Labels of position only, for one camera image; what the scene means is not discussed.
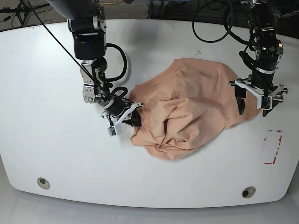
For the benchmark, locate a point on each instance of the left table grommet hole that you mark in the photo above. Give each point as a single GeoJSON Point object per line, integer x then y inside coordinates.
{"type": "Point", "coordinates": [43, 183]}

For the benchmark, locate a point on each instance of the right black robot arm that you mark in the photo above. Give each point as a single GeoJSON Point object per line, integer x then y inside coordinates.
{"type": "Point", "coordinates": [86, 22]}

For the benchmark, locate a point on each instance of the table grommet hole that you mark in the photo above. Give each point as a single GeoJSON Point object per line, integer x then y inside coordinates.
{"type": "Point", "coordinates": [248, 192]}
{"type": "Point", "coordinates": [43, 183]}

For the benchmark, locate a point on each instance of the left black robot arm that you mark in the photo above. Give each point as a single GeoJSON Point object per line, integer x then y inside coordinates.
{"type": "Point", "coordinates": [262, 53]}

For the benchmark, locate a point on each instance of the white power strip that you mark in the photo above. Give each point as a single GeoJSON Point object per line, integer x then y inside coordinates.
{"type": "Point", "coordinates": [288, 12]}

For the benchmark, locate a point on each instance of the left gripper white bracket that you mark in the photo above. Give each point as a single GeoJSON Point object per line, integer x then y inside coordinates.
{"type": "Point", "coordinates": [242, 86]}

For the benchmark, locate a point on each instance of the peach T-shirt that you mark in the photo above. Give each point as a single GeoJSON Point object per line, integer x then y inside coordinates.
{"type": "Point", "coordinates": [187, 106]}

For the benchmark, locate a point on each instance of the right table grommet hole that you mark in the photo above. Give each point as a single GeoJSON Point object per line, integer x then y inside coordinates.
{"type": "Point", "coordinates": [248, 192]}

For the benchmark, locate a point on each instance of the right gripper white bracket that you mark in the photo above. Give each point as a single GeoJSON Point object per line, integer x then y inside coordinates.
{"type": "Point", "coordinates": [118, 111]}

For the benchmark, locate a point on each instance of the red tape rectangle marking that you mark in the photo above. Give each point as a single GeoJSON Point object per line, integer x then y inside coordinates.
{"type": "Point", "coordinates": [271, 146]}

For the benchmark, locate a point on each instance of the black tripod stand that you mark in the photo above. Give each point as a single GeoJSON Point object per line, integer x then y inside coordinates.
{"type": "Point", "coordinates": [21, 12]}

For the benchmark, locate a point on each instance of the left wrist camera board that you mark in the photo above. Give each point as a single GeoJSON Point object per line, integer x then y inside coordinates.
{"type": "Point", "coordinates": [266, 102]}

